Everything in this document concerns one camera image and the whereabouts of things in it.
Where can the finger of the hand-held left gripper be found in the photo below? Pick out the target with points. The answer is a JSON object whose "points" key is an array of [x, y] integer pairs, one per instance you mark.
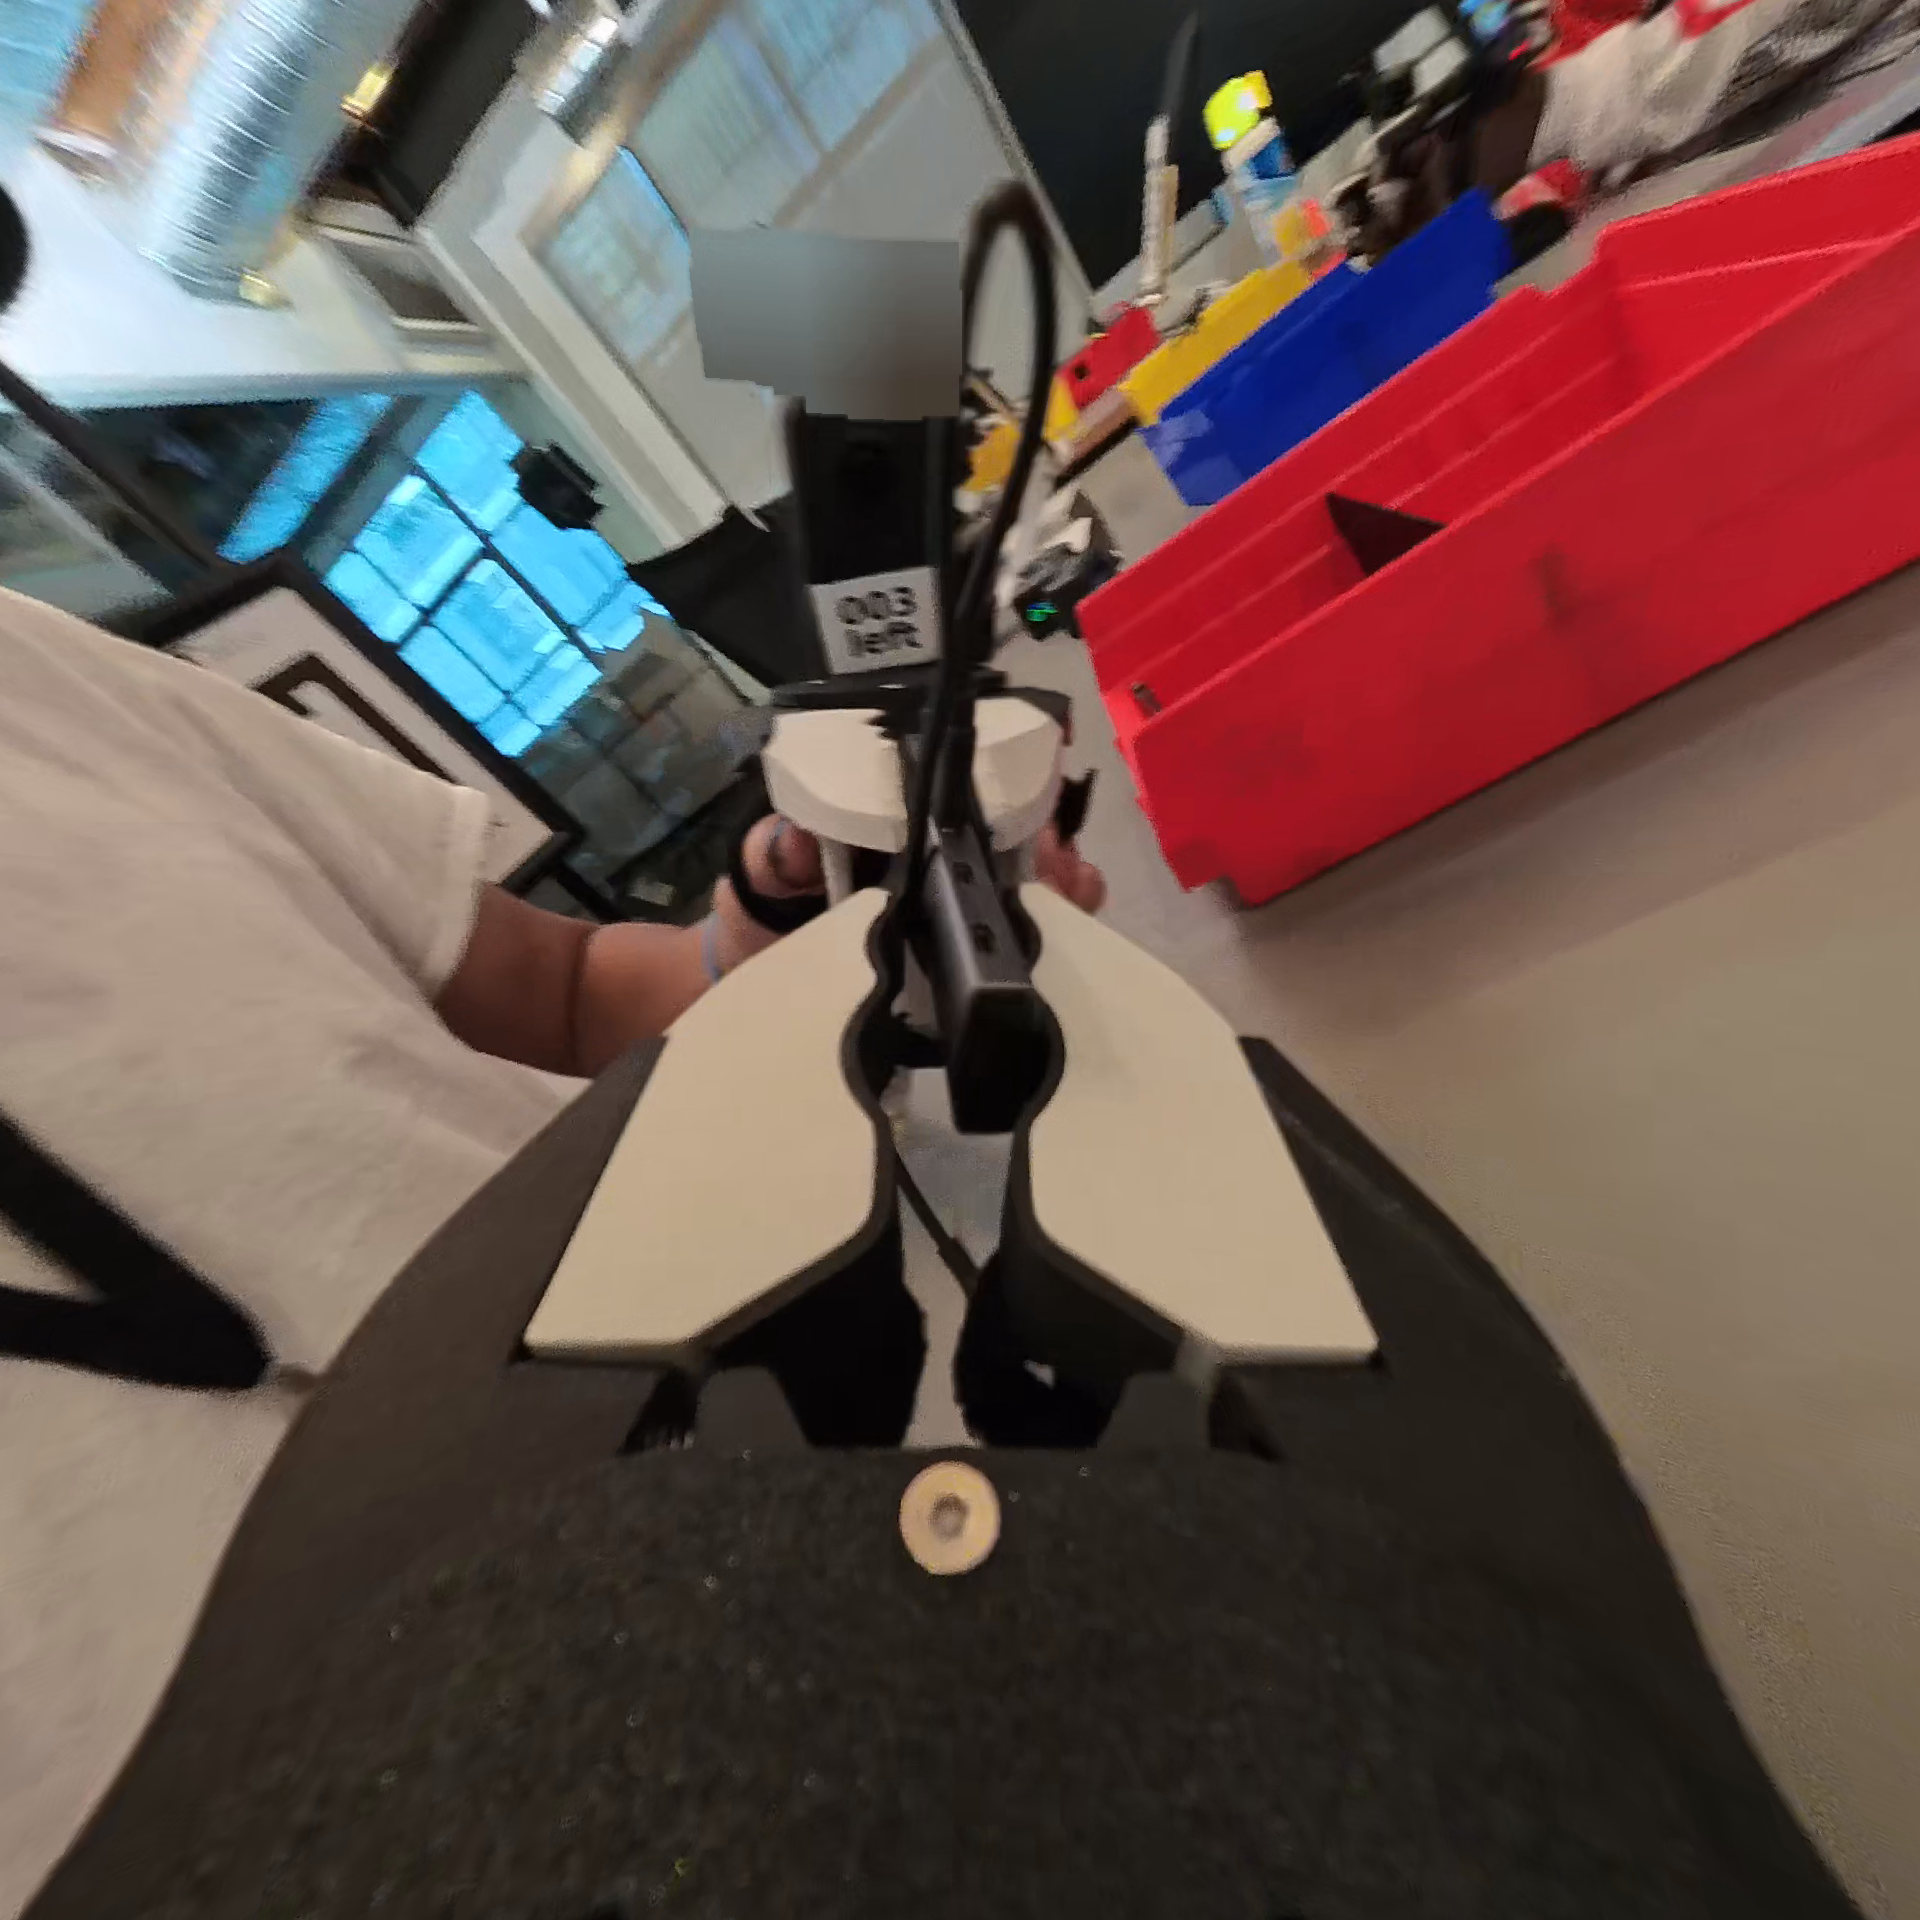
{"points": [[1020, 766], [840, 781]]}

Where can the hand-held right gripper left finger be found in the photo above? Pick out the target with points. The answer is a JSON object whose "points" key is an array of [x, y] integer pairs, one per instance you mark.
{"points": [[714, 1200]]}

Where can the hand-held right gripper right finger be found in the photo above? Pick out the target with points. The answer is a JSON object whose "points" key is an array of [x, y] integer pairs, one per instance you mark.
{"points": [[1192, 1200]]}

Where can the red plastic bin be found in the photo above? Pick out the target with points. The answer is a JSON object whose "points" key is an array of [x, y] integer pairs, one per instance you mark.
{"points": [[1441, 661]]}

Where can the person's left forearm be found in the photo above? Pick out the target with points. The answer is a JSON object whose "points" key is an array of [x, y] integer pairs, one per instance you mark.
{"points": [[586, 990]]}

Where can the grey desk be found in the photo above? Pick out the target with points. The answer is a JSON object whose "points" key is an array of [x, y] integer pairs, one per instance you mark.
{"points": [[1621, 1200]]}

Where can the black device green display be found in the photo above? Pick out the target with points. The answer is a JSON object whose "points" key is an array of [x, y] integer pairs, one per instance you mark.
{"points": [[1057, 592]]}

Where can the blue wristband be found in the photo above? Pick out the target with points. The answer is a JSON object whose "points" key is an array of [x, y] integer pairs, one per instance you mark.
{"points": [[714, 949]]}

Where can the small red box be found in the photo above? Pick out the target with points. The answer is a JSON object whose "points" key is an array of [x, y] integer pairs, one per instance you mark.
{"points": [[1104, 354]]}

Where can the yellow plastic bin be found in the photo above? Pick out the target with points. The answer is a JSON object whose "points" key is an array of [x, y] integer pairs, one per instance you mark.
{"points": [[1186, 346]]}

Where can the black divider in red bin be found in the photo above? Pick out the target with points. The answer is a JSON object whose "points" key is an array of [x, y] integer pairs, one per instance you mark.
{"points": [[1380, 535]]}

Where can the printed tag sign stand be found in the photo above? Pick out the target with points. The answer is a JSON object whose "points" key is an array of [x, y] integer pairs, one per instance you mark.
{"points": [[390, 720]]}

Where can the blue plastic bin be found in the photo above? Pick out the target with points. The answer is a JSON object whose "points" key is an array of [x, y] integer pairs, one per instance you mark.
{"points": [[1321, 360]]}

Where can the person's white shirt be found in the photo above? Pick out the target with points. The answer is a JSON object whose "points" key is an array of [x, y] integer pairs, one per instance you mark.
{"points": [[181, 1050]]}

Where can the red white printed bag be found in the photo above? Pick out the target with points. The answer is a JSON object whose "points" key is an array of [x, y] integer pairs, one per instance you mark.
{"points": [[1651, 76]]}

